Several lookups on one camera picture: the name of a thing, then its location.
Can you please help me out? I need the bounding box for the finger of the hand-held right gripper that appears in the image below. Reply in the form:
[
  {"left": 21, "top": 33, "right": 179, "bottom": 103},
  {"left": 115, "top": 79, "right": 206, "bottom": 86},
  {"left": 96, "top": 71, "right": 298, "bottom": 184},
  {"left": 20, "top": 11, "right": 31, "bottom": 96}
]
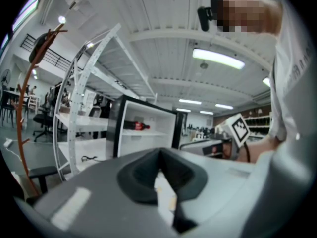
[{"left": 179, "top": 139, "right": 223, "bottom": 157}]

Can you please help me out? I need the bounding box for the black and white fridge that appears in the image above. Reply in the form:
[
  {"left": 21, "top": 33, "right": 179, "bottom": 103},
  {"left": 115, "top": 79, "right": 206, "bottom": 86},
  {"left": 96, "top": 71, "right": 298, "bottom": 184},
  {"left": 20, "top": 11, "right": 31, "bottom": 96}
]
[{"left": 106, "top": 94, "right": 184, "bottom": 158}]

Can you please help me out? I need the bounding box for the black dining chair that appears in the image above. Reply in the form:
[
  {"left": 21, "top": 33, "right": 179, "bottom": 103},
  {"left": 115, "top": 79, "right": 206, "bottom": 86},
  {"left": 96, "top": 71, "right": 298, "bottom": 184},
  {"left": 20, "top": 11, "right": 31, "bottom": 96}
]
[{"left": 0, "top": 90, "right": 16, "bottom": 128}]

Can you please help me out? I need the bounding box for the person's head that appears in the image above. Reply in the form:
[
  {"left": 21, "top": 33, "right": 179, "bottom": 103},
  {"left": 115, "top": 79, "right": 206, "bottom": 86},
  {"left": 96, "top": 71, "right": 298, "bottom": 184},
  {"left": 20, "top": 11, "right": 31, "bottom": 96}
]
[{"left": 210, "top": 0, "right": 283, "bottom": 37}]

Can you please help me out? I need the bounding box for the black hat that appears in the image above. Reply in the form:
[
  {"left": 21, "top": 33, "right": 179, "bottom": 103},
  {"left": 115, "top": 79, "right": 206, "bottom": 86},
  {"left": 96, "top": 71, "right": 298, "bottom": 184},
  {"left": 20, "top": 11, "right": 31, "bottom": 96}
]
[{"left": 28, "top": 32, "right": 52, "bottom": 63}]

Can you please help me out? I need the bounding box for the dark soda bottle red label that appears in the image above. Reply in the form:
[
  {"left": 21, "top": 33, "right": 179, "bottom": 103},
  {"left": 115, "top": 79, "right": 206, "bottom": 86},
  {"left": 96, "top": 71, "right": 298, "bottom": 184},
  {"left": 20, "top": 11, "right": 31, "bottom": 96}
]
[{"left": 123, "top": 120, "right": 151, "bottom": 131}]

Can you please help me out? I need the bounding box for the white metal shelf rack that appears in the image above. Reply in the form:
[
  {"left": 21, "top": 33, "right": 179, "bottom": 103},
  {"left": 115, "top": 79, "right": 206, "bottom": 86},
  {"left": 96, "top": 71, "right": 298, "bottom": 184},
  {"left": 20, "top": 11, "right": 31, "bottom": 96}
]
[{"left": 53, "top": 23, "right": 158, "bottom": 183}]

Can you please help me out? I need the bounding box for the black stool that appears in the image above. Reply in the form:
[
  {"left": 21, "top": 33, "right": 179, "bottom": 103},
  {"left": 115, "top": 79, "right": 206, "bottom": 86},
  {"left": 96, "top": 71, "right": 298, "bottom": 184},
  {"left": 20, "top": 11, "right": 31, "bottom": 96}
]
[{"left": 28, "top": 166, "right": 59, "bottom": 194}]

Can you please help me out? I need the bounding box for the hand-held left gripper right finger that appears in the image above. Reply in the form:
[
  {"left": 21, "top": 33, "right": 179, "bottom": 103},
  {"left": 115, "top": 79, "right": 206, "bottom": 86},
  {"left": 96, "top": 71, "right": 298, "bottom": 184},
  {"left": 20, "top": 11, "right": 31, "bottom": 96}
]
[{"left": 159, "top": 148, "right": 258, "bottom": 238}]

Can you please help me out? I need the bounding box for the black office chair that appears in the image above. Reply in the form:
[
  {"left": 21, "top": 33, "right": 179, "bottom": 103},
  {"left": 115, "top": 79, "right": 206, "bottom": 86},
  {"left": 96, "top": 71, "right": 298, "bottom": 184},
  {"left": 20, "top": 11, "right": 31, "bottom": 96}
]
[{"left": 32, "top": 92, "right": 57, "bottom": 143}]

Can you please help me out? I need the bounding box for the brown bottle display shelf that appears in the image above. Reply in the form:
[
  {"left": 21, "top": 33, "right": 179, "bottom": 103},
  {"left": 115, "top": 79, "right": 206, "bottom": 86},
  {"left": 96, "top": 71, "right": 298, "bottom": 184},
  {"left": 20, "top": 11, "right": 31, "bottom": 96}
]
[{"left": 243, "top": 109, "right": 273, "bottom": 136}]

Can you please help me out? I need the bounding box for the brown tree coat rack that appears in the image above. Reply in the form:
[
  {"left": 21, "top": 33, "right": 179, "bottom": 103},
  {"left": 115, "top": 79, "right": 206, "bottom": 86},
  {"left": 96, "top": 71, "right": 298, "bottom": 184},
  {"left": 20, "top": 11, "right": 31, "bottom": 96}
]
[{"left": 10, "top": 23, "right": 69, "bottom": 198}]

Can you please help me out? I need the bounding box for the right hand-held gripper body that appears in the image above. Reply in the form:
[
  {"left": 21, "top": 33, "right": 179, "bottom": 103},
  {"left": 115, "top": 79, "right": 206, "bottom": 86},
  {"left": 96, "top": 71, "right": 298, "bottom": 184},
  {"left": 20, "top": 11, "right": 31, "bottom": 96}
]
[{"left": 214, "top": 113, "right": 251, "bottom": 161}]

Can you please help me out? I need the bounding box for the black standing fan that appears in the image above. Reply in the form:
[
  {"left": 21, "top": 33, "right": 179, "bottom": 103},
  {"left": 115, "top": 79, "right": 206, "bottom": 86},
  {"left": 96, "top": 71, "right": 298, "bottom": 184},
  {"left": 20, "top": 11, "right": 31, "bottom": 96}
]
[{"left": 0, "top": 68, "right": 11, "bottom": 87}]

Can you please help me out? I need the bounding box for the black balcony railing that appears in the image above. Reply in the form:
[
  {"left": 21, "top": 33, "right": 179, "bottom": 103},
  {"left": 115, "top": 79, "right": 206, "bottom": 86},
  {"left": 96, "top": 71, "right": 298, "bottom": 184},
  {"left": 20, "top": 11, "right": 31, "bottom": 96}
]
[{"left": 20, "top": 33, "right": 75, "bottom": 72}]

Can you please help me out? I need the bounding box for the black head-worn camera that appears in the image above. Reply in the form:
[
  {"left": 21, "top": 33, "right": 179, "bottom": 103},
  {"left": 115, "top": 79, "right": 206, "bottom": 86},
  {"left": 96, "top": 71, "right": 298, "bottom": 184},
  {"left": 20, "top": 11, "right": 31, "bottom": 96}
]
[{"left": 197, "top": 5, "right": 214, "bottom": 32}]

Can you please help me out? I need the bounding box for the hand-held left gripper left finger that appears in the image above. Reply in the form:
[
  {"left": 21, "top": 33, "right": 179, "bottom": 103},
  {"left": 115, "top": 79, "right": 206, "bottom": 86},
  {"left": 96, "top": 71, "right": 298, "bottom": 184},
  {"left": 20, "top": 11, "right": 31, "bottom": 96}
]
[{"left": 34, "top": 147, "right": 179, "bottom": 238}]

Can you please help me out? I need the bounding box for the person's right forearm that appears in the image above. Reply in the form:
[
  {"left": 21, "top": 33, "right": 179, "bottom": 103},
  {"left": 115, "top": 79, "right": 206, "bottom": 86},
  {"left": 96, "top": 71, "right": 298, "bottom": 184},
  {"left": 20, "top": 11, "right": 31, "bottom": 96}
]
[{"left": 236, "top": 134, "right": 284, "bottom": 164}]

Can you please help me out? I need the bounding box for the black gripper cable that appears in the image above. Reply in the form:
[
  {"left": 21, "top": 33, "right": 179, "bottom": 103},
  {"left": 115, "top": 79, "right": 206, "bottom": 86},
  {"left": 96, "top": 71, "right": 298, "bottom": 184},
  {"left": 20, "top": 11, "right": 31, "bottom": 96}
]
[{"left": 243, "top": 142, "right": 251, "bottom": 163}]

